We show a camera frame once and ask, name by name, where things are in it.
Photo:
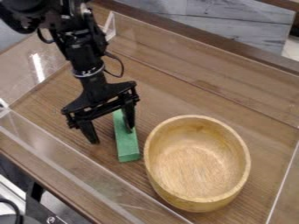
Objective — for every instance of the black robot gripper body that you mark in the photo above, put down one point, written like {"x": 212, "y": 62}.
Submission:
{"x": 100, "y": 98}

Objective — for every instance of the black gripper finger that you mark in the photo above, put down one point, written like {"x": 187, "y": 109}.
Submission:
{"x": 88, "y": 131}
{"x": 130, "y": 117}

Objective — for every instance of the green rectangular block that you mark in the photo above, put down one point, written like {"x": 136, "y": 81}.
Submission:
{"x": 127, "y": 144}

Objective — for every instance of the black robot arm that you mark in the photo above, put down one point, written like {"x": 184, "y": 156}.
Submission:
{"x": 64, "y": 22}

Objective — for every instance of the light wooden oval bowl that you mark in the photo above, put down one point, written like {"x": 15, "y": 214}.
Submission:
{"x": 198, "y": 162}

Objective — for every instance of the clear acrylic corner bracket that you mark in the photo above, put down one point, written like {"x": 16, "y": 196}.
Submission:
{"x": 110, "y": 26}

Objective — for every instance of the black table leg bracket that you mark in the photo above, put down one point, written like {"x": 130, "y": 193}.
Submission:
{"x": 35, "y": 209}

